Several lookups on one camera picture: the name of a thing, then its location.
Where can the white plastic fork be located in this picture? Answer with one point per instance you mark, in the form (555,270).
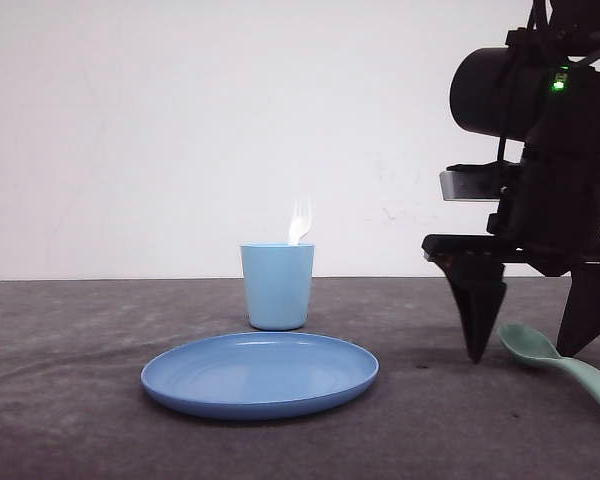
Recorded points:
(301,221)

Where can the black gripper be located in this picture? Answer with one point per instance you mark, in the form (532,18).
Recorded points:
(549,218)

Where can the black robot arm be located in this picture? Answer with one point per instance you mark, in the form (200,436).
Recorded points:
(543,90)

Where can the mint green plastic spoon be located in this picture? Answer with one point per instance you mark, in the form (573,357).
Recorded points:
(530,347)

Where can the blue plastic plate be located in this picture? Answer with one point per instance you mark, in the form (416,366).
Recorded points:
(259,375)

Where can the light blue plastic cup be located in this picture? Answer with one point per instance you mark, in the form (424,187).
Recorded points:
(277,281)

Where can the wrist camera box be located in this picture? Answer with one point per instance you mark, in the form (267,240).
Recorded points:
(486,182)

